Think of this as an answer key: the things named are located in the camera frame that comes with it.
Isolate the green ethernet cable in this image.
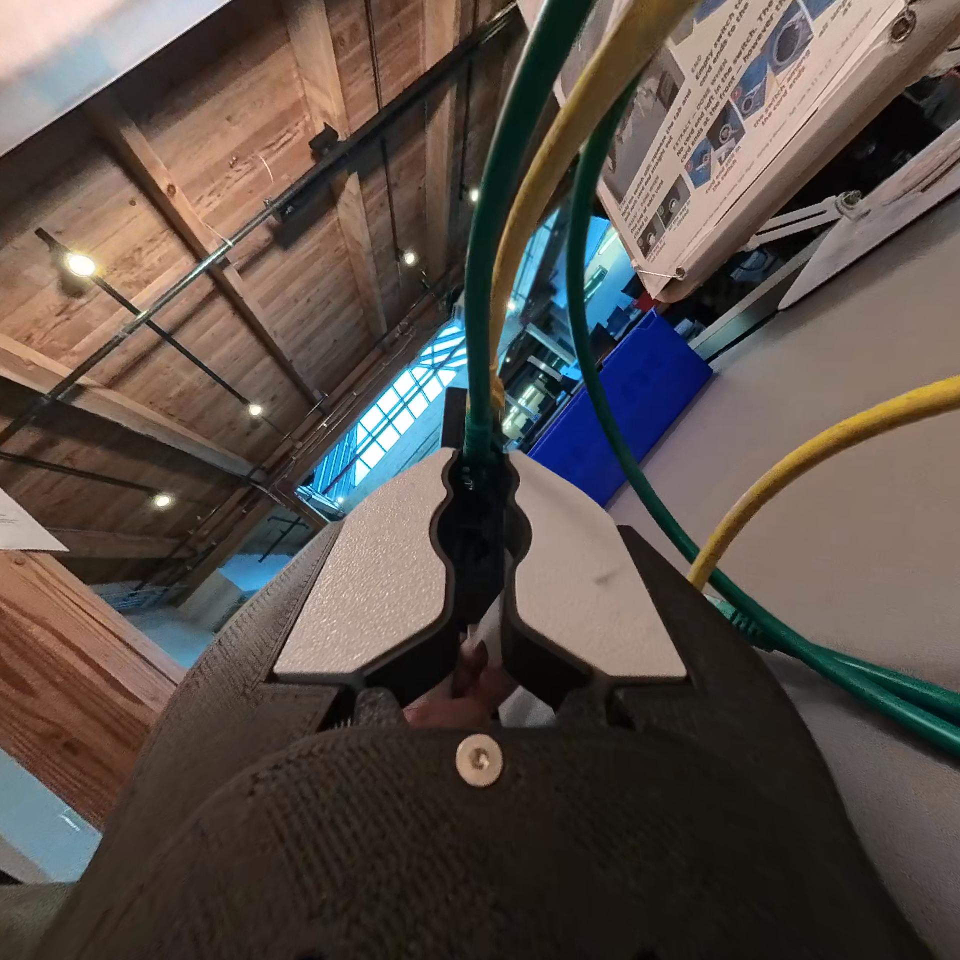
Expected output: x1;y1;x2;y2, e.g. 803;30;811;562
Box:
462;0;960;753

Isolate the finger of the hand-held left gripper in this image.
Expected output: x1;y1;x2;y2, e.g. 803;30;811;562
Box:
466;596;505;670

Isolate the person's left hand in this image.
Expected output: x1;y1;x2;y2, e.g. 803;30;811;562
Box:
403;641;520;730

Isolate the yellow ethernet cable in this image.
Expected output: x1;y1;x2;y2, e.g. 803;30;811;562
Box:
487;0;960;591

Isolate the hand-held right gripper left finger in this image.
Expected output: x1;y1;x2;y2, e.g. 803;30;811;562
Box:
271;447;462;697

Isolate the blue plastic bin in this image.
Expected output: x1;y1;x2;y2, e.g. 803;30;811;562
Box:
525;307;714;508

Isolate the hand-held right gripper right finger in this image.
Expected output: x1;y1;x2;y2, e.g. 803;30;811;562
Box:
499;448;690;708

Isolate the black network switch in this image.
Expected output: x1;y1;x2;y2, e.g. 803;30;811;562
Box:
438;386;519;625

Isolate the white clipboard stand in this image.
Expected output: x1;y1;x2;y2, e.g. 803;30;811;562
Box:
690;138;960;355

